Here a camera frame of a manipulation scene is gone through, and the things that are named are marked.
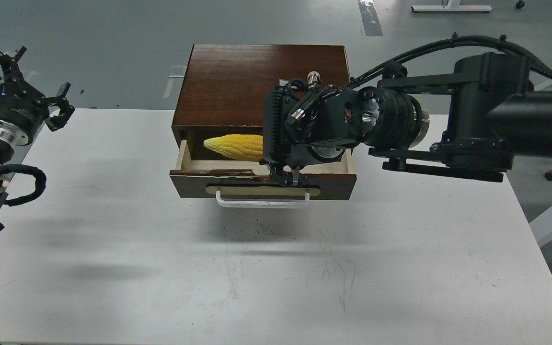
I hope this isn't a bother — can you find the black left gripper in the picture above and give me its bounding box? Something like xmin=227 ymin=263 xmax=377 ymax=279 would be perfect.
xmin=0 ymin=46 xmax=75 ymax=146

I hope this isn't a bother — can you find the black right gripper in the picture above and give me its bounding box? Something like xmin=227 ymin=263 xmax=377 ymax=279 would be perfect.
xmin=263 ymin=70 xmax=368 ymax=187

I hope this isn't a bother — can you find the yellow corn cob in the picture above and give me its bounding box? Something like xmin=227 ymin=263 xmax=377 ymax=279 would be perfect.
xmin=203 ymin=135 xmax=264 ymax=163

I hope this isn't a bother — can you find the wooden drawer with white handle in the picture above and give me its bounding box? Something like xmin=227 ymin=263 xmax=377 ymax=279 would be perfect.
xmin=170 ymin=127 xmax=357 ymax=201

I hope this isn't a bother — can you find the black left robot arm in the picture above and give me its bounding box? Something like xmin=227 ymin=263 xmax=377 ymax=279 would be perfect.
xmin=0 ymin=46 xmax=75 ymax=232

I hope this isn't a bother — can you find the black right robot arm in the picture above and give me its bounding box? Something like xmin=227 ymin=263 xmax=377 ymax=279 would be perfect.
xmin=259 ymin=34 xmax=552 ymax=187

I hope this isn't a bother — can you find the dark wooden drawer cabinet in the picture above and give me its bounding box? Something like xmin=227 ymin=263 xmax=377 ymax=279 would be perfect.
xmin=172 ymin=44 xmax=350 ymax=143

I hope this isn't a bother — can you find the white floor tape mark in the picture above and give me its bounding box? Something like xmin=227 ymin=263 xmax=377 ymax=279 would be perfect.
xmin=162 ymin=65 xmax=187 ymax=99

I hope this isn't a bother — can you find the grey floor tape strip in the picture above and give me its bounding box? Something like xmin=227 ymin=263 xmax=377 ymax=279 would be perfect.
xmin=357 ymin=0 xmax=383 ymax=36

